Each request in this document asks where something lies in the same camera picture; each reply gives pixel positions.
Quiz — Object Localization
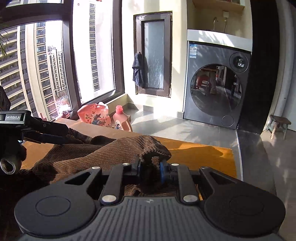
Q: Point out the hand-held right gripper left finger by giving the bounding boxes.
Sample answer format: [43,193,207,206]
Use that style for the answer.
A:
[52,160,142,205]

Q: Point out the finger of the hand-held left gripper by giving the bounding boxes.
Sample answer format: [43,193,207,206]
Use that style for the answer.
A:
[22,134,67,144]
[31,117,70,137]

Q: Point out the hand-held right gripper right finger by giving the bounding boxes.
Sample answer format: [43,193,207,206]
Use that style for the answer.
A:
[159,161,244,205]

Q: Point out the brown corduroy jacket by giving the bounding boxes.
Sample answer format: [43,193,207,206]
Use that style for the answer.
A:
[0,128,203,209]

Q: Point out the pink floral bag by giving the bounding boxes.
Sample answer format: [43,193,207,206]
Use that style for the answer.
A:
[77,102,110,128]

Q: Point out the pink detergent bottle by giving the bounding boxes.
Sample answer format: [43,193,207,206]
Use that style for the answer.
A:
[112,105,133,132]

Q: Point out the apartment building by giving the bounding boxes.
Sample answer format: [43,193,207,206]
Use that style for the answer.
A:
[0,0,72,114]

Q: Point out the large dark-framed window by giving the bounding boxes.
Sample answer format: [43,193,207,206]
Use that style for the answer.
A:
[0,0,125,121]

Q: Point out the green plant leaves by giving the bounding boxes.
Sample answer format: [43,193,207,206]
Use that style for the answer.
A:
[0,32,7,58]

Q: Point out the dark blue hanging cloth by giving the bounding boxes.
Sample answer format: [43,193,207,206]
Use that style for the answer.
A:
[132,52,144,87]

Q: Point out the small brown-framed window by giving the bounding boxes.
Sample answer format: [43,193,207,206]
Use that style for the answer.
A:
[133,10,173,98]

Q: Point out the grey washing machine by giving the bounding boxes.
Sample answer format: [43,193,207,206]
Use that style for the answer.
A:
[184,41,251,130]

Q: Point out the small wooden stool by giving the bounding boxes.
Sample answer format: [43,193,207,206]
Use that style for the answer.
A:
[265,115,292,139]

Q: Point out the white pipe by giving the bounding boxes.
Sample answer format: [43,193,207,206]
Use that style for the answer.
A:
[275,14,296,118]

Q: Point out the wooden wall shelf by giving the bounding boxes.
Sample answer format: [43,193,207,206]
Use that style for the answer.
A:
[192,0,245,11]

